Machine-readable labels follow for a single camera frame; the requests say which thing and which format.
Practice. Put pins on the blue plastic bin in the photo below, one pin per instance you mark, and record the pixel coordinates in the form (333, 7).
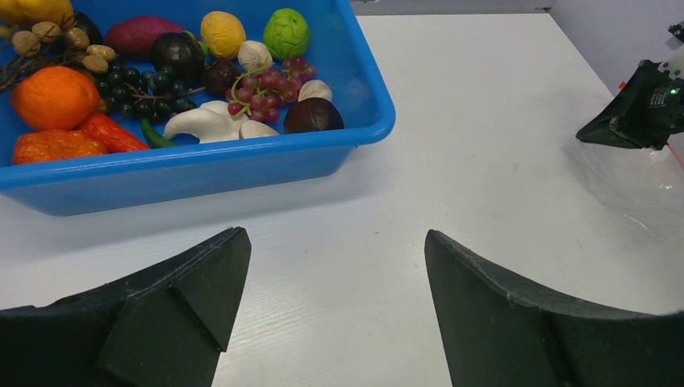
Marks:
(342, 58)

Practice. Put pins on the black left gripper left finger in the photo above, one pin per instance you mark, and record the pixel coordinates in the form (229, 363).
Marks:
(165, 325)

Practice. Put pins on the green custard apple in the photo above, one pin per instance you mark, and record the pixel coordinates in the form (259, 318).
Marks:
(286, 34)

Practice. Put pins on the longan bunch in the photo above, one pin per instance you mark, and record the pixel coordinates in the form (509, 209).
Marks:
(48, 44)

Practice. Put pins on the small white garlic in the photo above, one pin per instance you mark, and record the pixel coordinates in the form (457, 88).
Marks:
(315, 89)

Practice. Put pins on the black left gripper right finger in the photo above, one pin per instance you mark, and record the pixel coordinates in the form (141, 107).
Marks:
(499, 328)

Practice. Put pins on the white garlic bulb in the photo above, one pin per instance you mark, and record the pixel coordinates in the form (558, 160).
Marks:
(254, 55)

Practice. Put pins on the black grape bunch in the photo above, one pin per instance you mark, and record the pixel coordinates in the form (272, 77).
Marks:
(153, 95)

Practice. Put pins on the orange fruit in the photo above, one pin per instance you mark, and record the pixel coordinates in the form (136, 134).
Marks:
(55, 98)

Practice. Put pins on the dark purple passion fruit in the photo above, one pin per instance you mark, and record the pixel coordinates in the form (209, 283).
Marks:
(312, 114)

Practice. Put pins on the dark eggplant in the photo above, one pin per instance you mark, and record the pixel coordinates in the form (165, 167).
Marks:
(86, 24)

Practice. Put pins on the red grape bunch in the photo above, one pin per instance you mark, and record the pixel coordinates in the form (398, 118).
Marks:
(259, 94)

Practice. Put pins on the purple sweet potato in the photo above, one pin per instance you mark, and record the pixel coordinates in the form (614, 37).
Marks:
(134, 37)

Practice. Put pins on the white mushroom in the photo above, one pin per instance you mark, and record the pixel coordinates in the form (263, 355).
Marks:
(211, 122)

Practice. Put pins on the green chili pepper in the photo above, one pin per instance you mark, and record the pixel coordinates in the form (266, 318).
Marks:
(153, 138)

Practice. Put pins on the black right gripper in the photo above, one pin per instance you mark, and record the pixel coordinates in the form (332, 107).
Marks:
(644, 113)

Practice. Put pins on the clear zip top bag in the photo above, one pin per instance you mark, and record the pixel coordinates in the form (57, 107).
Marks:
(644, 187)

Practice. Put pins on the red chili pepper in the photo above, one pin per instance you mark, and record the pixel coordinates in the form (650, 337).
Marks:
(116, 139)

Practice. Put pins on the yellow lemon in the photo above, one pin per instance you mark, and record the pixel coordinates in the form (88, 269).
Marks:
(223, 33)

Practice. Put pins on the dark mangosteen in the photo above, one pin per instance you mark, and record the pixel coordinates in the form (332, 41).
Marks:
(181, 52)

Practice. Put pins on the orange red bumpy pepper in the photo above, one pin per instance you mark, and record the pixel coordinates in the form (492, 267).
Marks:
(48, 146)

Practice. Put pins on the dark brown chestnut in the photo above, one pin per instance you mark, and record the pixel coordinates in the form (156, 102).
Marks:
(220, 76)

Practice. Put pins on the yellow bumpy pepper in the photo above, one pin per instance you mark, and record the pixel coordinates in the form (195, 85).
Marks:
(25, 13)

